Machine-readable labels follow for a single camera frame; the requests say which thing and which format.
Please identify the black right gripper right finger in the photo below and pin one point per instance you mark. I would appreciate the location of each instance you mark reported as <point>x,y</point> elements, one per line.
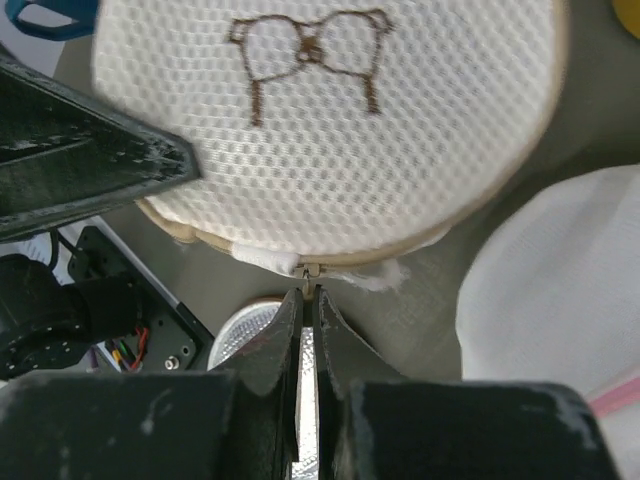
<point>374,423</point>

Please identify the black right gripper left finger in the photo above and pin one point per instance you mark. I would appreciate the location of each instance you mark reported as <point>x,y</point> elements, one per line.
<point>66,425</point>

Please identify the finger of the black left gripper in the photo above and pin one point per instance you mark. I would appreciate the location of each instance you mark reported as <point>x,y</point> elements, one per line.
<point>66,156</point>

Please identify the beige zipper pull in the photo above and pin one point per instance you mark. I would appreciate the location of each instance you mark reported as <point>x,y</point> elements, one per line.
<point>309,282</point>

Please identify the beige mesh bag with glasses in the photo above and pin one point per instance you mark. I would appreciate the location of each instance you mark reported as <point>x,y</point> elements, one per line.
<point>334,137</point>

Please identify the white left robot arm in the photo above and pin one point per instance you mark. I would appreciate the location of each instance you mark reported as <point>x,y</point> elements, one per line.
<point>43,324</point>

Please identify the beige foil lined bear bag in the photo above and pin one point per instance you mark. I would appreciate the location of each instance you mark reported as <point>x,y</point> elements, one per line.
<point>273,427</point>

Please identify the pink trimmed bag centre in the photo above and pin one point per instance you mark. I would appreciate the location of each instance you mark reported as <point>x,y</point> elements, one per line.
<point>553,296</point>

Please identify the yellow plastic basket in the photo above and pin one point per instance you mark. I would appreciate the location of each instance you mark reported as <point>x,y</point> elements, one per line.
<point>628,14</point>

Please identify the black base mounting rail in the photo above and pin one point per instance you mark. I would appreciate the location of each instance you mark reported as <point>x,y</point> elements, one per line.
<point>134,322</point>

